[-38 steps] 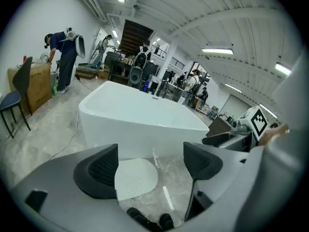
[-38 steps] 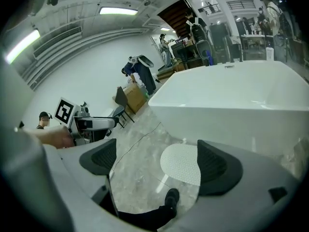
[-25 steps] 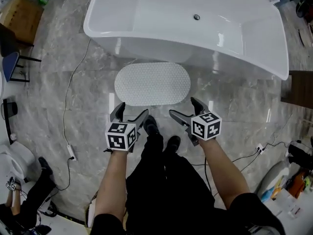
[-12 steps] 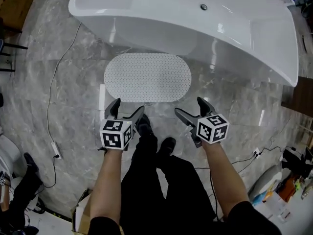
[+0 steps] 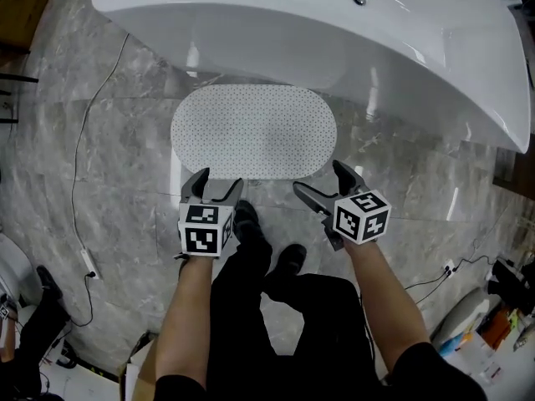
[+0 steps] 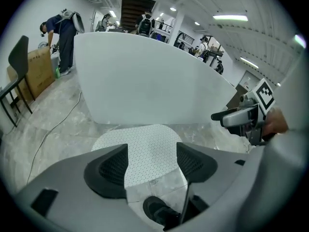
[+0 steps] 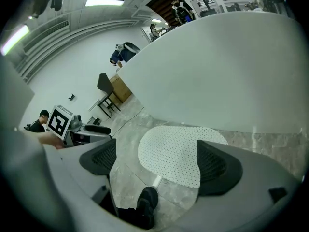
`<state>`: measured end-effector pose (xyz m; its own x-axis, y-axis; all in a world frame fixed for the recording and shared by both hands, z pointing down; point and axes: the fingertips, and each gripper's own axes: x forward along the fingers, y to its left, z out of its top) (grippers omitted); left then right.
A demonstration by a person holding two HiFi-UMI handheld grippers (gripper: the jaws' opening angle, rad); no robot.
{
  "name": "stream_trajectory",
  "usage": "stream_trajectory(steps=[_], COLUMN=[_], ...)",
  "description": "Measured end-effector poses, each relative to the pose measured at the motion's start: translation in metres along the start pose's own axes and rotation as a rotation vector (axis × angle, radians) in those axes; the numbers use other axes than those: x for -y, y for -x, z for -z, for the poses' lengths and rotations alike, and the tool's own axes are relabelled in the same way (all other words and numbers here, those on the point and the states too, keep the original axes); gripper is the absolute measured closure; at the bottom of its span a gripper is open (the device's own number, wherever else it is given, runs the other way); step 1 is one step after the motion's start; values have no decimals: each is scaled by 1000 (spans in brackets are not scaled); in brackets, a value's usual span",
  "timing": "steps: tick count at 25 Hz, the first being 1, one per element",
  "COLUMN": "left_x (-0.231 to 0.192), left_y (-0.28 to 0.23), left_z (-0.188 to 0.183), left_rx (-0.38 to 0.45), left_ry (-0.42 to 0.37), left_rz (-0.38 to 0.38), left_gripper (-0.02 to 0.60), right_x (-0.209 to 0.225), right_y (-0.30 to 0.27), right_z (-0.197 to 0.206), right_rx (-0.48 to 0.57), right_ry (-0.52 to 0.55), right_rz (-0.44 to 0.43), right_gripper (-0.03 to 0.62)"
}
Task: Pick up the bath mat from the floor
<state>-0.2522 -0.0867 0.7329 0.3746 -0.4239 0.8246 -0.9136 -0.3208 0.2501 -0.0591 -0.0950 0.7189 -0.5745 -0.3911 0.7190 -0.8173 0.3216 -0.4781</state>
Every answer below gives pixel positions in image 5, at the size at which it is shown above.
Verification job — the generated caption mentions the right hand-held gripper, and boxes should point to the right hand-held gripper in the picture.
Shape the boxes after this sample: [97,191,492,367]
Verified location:
[292,160,393,252]

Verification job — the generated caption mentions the person's right black shoe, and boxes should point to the person's right black shoe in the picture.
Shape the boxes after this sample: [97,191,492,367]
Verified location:
[277,243,308,276]

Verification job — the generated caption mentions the white dotted bath mat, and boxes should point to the white dotted bath mat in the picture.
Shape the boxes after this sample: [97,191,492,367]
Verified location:
[170,83,339,181]

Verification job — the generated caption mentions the black plug cable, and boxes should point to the black plug cable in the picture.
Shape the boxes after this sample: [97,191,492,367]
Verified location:
[69,272,96,328]

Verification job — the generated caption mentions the person's left forearm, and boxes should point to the person's left forearm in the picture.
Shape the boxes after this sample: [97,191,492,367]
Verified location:
[153,255,215,392]

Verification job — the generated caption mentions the person's left black shoe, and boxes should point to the person's left black shoe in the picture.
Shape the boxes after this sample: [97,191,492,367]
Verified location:
[232,199,263,244]

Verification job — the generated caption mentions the person's black trousers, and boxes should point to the person's black trousers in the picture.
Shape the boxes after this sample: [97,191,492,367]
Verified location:
[206,231,380,401]

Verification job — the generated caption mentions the white bathtub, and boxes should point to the white bathtub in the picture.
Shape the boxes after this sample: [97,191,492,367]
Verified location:
[90,0,532,155]

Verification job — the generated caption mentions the wooden table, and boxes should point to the wooden table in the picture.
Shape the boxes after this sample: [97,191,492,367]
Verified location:
[492,146,535,202]

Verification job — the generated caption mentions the person's black shoe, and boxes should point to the person's black shoe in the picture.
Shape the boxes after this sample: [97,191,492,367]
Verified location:
[232,199,263,244]
[277,243,308,276]

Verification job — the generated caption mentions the person's black shirt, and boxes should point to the person's black shirt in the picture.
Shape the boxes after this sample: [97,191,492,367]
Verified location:
[153,342,489,401]

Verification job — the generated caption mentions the person's right forearm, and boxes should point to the person's right forearm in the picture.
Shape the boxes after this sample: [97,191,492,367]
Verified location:
[344,240,432,378]

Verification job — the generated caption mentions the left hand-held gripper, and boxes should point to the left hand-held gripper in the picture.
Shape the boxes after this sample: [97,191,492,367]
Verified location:
[178,167,245,258]

